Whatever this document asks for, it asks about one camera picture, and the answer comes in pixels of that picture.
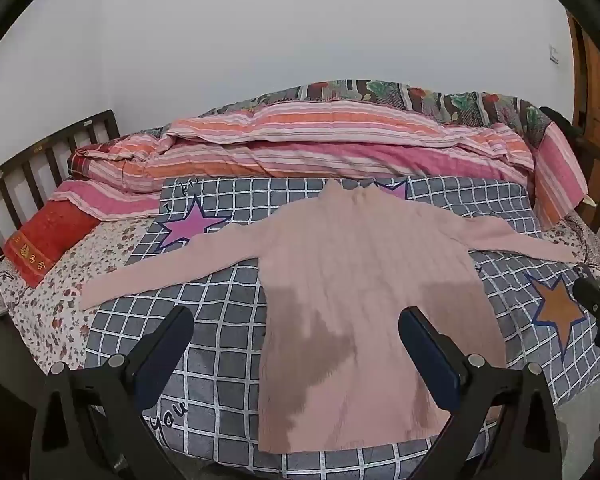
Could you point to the floral bed sheet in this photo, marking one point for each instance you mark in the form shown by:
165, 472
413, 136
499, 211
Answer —
55, 305

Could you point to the pink orange striped quilt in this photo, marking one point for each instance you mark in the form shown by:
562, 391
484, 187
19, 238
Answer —
300, 155

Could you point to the pink knitted sweater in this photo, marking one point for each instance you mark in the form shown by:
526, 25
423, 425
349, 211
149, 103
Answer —
340, 270

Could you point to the brown wooden door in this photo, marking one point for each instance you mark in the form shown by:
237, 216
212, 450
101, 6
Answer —
597, 90

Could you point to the grey checked star blanket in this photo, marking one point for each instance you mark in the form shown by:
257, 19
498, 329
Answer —
220, 340

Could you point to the dark floral patchwork quilt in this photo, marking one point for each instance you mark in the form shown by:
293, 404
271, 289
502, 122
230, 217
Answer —
430, 97

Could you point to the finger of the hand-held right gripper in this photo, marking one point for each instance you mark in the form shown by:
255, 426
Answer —
591, 292

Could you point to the red pillow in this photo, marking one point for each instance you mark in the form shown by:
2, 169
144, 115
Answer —
50, 240

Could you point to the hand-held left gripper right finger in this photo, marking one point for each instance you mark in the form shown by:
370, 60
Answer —
422, 345

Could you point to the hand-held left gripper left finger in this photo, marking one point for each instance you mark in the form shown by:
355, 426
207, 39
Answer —
172, 340

